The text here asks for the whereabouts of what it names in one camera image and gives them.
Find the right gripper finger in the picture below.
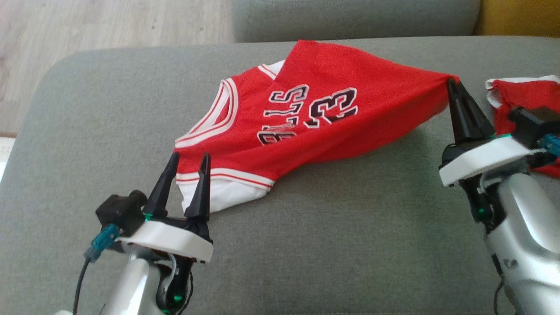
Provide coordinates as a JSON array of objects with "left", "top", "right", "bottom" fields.
[
  {"left": 446, "top": 78, "right": 472, "bottom": 144},
  {"left": 454, "top": 79, "right": 497, "bottom": 140}
]

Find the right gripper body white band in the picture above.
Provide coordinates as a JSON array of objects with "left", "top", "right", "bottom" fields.
[{"left": 439, "top": 133, "right": 548, "bottom": 188}]

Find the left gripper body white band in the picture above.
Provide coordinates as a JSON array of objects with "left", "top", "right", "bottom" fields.
[{"left": 116, "top": 213, "right": 214, "bottom": 263}]

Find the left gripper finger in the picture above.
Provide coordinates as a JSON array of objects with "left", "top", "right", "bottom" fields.
[
  {"left": 142, "top": 152, "right": 181, "bottom": 220},
  {"left": 184, "top": 153, "right": 212, "bottom": 222}
]

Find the red shorts white waistband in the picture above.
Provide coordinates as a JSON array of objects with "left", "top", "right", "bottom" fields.
[{"left": 485, "top": 75, "right": 560, "bottom": 178}]

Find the red basketball jersey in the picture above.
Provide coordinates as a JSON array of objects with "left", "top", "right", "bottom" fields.
[{"left": 174, "top": 39, "right": 460, "bottom": 214}]

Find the grey ottoman cushion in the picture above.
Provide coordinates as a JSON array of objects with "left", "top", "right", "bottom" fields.
[{"left": 0, "top": 36, "right": 560, "bottom": 315}]

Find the white rug brown border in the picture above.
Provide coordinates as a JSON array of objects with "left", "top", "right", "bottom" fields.
[{"left": 0, "top": 136, "right": 16, "bottom": 184}]

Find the left black cable blue connector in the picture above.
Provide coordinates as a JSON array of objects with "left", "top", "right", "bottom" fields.
[{"left": 72, "top": 224, "right": 121, "bottom": 315}]

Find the black cable blue connector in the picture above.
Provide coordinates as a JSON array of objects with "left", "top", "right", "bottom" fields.
[
  {"left": 539, "top": 133, "right": 560, "bottom": 158},
  {"left": 72, "top": 224, "right": 121, "bottom": 315}
]

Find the right black cable blue connector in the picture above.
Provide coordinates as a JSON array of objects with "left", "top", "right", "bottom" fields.
[{"left": 539, "top": 133, "right": 560, "bottom": 158}]

